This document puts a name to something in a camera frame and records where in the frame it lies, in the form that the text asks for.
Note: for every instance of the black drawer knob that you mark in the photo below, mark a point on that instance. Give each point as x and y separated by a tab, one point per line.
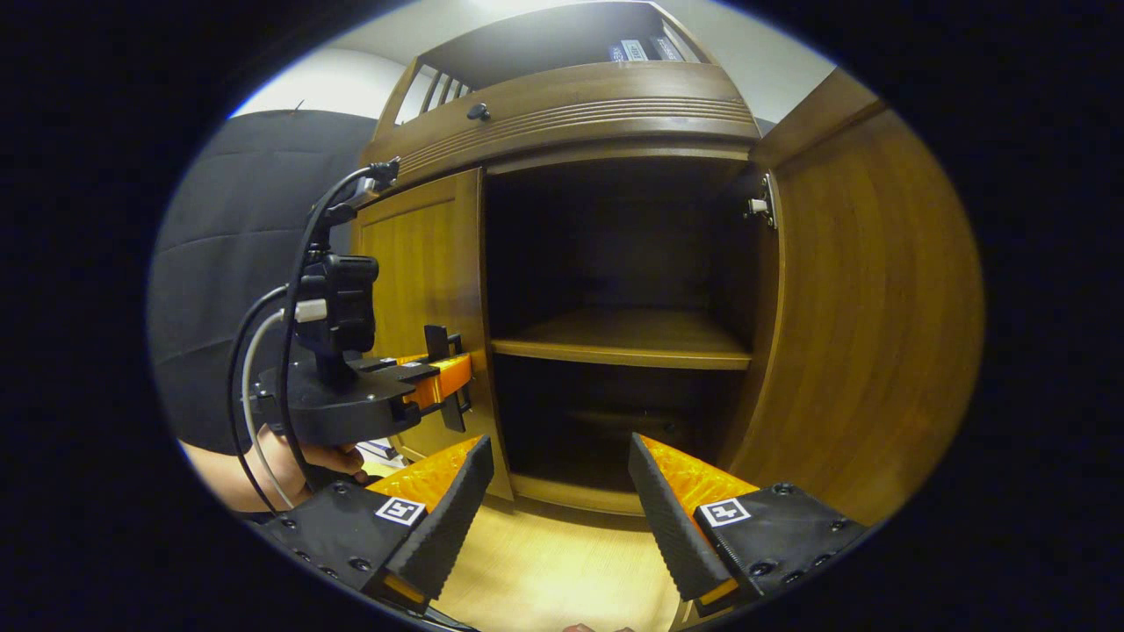
479	111

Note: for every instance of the metal right door hinge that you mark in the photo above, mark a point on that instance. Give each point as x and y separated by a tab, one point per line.
762	206

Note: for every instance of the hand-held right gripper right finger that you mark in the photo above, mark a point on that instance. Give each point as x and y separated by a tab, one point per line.
672	527

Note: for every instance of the wooden double-door shoe cabinet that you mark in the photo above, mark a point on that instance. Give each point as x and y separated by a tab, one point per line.
615	263

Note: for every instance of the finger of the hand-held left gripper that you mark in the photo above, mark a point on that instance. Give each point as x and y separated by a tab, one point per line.
443	377

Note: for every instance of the white-spined book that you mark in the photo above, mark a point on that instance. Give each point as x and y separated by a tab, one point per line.
634	49

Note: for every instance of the wooden cabinet door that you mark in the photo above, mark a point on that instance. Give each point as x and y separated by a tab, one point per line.
878	307
421	254

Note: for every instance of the wooden inner cabinet shelf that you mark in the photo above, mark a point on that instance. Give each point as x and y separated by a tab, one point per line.
623	338

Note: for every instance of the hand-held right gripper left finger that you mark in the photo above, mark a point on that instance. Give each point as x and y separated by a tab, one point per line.
452	518

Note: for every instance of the stack of paperback books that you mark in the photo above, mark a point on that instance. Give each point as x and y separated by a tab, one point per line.
379	449

